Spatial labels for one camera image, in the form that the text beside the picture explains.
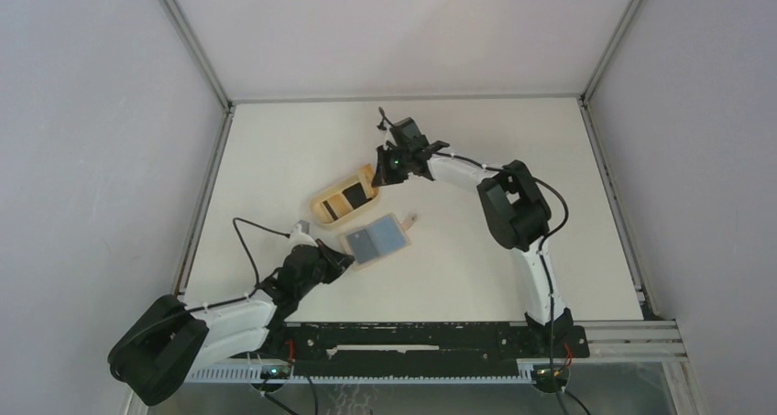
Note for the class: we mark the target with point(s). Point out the tan card black stripe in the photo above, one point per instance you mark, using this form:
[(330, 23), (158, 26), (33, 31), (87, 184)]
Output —
[(331, 207)]

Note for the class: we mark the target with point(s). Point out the beige oval tray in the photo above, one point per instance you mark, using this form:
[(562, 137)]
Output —
[(364, 175)]

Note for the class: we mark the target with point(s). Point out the black card in tray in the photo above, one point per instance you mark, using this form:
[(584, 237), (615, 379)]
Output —
[(356, 195)]

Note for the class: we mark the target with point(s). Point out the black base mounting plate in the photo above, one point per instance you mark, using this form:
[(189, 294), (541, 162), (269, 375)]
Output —
[(449, 366)]

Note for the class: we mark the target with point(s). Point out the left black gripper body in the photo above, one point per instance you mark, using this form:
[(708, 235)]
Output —
[(321, 274)]

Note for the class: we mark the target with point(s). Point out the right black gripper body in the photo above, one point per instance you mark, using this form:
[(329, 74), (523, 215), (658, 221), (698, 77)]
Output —
[(402, 156)]

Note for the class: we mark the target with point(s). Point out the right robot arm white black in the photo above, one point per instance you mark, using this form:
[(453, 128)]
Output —
[(515, 209)]

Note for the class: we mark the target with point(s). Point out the white slotted cable duct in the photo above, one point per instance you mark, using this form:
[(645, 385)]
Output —
[(270, 375)]

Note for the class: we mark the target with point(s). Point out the aluminium frame rail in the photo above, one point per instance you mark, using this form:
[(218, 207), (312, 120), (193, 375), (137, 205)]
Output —
[(631, 339)]

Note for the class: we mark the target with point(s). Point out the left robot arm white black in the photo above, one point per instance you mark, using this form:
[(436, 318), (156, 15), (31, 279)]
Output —
[(170, 341)]

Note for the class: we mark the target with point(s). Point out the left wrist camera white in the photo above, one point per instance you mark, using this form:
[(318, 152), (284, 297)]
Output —
[(299, 235)]

